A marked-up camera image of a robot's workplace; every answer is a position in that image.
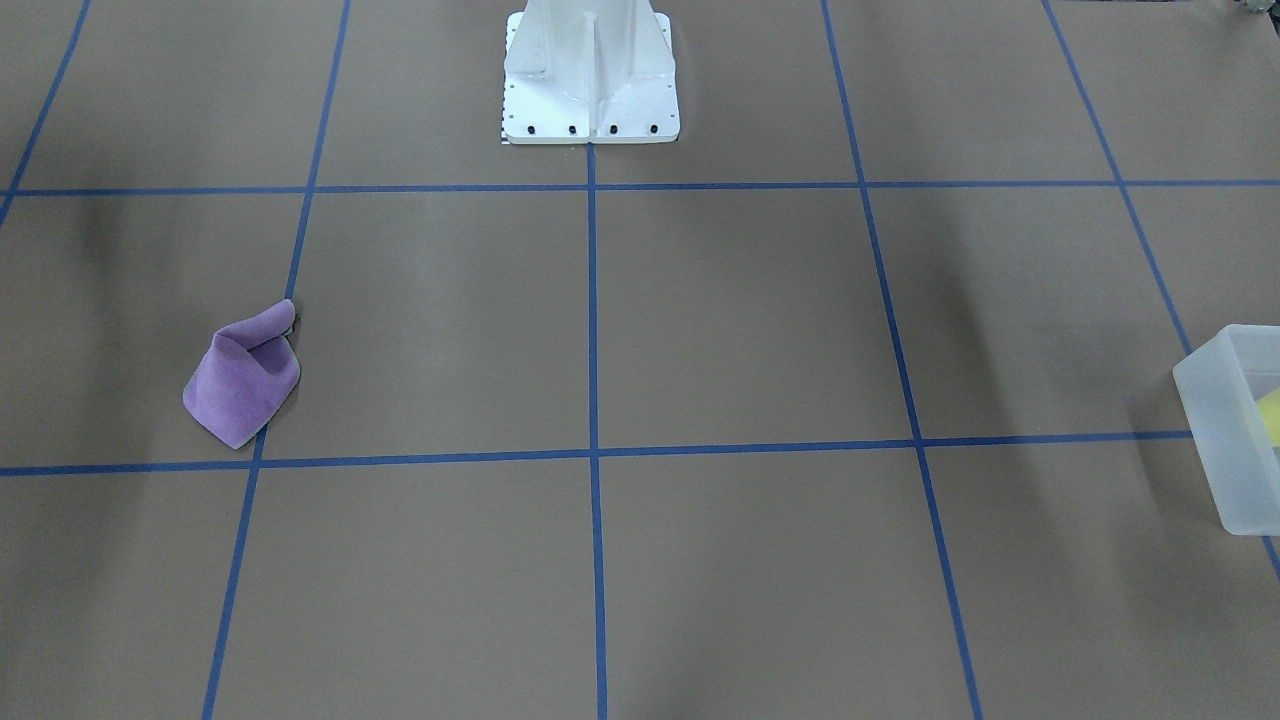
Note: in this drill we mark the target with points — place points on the yellow plastic cup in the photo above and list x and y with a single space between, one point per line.
1268 409

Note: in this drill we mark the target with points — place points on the clear plastic storage box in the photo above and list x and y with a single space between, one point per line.
1217 385

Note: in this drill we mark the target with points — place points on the purple cloth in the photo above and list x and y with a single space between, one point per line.
246 374

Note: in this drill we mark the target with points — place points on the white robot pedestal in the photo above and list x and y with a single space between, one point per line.
589 72

